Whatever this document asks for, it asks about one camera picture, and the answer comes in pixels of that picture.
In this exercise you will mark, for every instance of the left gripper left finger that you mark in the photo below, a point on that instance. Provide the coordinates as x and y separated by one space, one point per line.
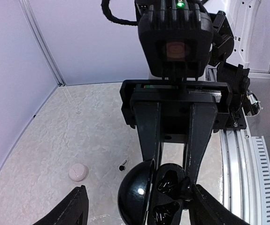
72 210

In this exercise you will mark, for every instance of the right aluminium frame post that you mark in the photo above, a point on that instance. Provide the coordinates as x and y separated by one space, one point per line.
38 35

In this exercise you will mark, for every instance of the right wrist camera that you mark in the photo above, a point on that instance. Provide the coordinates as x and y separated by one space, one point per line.
176 42

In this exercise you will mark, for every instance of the pink round case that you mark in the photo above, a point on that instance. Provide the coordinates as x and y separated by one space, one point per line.
78 172

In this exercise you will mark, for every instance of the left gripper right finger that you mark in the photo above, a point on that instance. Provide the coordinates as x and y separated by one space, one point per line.
204 209

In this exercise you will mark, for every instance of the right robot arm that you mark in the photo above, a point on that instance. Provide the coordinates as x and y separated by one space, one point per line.
221 47

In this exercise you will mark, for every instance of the front aluminium rail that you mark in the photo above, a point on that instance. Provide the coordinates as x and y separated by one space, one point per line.
236 167

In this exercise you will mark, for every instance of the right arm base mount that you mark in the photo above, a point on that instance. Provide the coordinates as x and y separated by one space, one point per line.
244 102

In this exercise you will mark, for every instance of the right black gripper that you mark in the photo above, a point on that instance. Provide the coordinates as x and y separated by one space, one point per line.
154 106

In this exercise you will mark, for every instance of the black earbud charging case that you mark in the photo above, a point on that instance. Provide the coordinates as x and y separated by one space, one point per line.
153 196

